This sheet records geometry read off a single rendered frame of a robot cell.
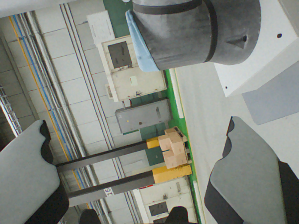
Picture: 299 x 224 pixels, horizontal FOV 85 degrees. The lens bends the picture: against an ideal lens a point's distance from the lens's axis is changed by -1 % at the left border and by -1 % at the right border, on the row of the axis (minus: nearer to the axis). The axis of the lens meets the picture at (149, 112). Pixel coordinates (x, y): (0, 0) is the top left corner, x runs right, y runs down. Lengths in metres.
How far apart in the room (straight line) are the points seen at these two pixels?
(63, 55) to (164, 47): 7.70
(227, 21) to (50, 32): 8.04
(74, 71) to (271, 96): 7.58
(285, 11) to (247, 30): 0.07
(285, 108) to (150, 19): 0.43
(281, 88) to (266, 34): 0.19
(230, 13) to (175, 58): 0.14
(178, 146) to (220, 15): 4.50
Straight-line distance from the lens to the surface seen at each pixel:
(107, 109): 7.74
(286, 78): 0.57
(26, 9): 0.36
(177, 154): 4.94
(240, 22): 0.44
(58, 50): 8.12
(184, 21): 0.38
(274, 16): 0.43
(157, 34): 0.38
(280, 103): 0.60
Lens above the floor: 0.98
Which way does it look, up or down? 2 degrees down
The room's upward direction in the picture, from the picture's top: 105 degrees counter-clockwise
